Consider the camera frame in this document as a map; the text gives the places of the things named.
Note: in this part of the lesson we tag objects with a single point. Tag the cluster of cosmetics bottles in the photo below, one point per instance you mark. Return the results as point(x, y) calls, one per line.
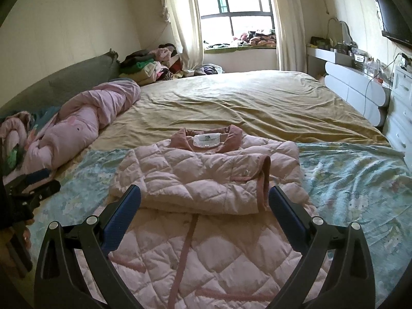
point(360, 59)

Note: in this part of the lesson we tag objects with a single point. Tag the cartoon printed bedsheet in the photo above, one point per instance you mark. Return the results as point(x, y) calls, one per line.
point(354, 180)

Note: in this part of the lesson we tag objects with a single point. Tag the clothes heap on windowsill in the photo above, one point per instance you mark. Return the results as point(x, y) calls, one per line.
point(257, 38)

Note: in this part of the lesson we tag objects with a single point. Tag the white vanity table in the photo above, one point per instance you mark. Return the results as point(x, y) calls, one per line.
point(350, 90)

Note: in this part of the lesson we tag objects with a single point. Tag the yellow bedsheet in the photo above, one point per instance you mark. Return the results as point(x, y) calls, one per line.
point(257, 103)

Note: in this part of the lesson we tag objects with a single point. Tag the pile of folded clothes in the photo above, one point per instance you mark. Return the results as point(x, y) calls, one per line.
point(141, 66)

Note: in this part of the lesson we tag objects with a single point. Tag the scalloped vanity mirror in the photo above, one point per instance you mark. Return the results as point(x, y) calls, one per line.
point(338, 30)

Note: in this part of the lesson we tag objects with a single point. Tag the dark clothes heap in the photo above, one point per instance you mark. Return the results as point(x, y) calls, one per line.
point(210, 70)

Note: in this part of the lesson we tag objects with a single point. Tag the window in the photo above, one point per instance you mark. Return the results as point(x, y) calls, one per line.
point(238, 0)

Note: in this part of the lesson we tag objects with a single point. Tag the white chest of drawers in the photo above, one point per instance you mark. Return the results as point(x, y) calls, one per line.
point(400, 109)

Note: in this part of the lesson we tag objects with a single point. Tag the grey headboard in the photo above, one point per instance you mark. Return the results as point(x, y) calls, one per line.
point(64, 77)

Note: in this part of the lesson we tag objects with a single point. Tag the pink rolled duvet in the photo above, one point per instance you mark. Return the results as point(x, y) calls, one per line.
point(80, 119)

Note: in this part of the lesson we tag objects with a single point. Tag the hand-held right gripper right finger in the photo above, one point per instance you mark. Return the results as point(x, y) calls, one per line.
point(286, 219)

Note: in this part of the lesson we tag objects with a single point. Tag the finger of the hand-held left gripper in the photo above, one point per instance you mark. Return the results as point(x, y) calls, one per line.
point(45, 190)

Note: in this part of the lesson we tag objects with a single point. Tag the black wall television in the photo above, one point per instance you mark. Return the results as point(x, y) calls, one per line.
point(396, 19)

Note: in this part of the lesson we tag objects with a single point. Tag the cream curtain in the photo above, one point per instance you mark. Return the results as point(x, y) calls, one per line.
point(288, 22)
point(186, 22)

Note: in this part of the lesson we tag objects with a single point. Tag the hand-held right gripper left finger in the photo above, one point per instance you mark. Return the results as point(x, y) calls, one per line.
point(122, 219)

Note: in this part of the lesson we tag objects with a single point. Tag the pink quilted coat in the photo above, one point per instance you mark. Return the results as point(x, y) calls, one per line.
point(209, 173)

